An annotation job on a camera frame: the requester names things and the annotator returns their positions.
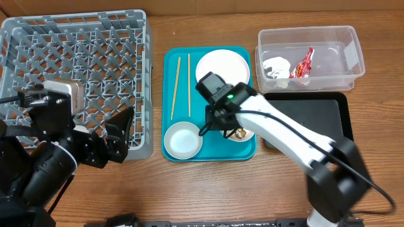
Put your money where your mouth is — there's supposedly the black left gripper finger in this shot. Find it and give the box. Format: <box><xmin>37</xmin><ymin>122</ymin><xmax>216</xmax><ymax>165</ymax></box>
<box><xmin>105</xmin><ymin>107</ymin><xmax>134</xmax><ymax>134</ymax></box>
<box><xmin>105</xmin><ymin>124</ymin><xmax>129</xmax><ymax>163</ymax></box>

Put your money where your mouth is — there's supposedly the brown food piece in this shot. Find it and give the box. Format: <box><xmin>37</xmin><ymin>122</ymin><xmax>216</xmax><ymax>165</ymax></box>
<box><xmin>234</xmin><ymin>129</ymin><xmax>247</xmax><ymax>139</ymax></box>

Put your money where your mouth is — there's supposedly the white pink bowl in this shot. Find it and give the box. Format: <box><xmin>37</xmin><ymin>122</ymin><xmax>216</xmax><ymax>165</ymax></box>
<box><xmin>228</xmin><ymin>128</ymin><xmax>254</xmax><ymax>142</ymax></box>

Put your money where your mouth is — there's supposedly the wooden chopstick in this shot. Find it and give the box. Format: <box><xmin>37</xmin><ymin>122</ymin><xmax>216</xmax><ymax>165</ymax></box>
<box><xmin>170</xmin><ymin>57</ymin><xmax>181</xmax><ymax>120</ymax></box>
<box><xmin>187</xmin><ymin>54</ymin><xmax>191</xmax><ymax>118</ymax></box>

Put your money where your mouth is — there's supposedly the white tissue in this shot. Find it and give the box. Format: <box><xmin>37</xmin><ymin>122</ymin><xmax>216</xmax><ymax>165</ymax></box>
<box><xmin>263</xmin><ymin>57</ymin><xmax>290</xmax><ymax>88</ymax></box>

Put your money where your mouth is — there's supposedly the red snack wrapper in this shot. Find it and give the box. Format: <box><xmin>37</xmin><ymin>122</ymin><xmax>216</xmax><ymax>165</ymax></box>
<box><xmin>289</xmin><ymin>47</ymin><xmax>315</xmax><ymax>79</ymax></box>

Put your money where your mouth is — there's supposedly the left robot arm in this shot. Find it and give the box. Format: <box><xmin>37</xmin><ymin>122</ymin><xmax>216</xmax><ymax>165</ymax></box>
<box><xmin>1</xmin><ymin>107</ymin><xmax>134</xmax><ymax>226</ymax></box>

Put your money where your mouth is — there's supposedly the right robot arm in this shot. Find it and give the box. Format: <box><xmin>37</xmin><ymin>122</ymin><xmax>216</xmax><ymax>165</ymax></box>
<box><xmin>196</xmin><ymin>72</ymin><xmax>396</xmax><ymax>226</ymax></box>

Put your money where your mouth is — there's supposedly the large white plate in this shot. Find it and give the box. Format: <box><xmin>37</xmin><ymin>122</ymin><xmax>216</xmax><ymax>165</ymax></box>
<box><xmin>196</xmin><ymin>49</ymin><xmax>250</xmax><ymax>86</ymax></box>

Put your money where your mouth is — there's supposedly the teal serving tray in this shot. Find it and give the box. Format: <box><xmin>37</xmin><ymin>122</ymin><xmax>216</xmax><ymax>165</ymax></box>
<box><xmin>162</xmin><ymin>46</ymin><xmax>257</xmax><ymax>161</ymax></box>

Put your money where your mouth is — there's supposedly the grey small bowl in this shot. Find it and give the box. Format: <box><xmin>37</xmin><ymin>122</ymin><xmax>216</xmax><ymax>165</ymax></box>
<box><xmin>163</xmin><ymin>122</ymin><xmax>203</xmax><ymax>160</ymax></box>

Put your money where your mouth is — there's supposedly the grey dish rack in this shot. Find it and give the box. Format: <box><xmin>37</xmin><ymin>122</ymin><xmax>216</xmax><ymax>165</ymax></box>
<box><xmin>1</xmin><ymin>9</ymin><xmax>153</xmax><ymax>160</ymax></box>

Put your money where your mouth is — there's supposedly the clear plastic bin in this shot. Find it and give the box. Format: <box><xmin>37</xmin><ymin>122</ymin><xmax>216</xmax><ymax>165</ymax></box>
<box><xmin>255</xmin><ymin>25</ymin><xmax>365</xmax><ymax>93</ymax></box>

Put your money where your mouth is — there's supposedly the black plastic tray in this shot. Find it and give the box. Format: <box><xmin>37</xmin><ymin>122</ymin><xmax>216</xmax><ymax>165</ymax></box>
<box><xmin>264</xmin><ymin>91</ymin><xmax>354</xmax><ymax>141</ymax></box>

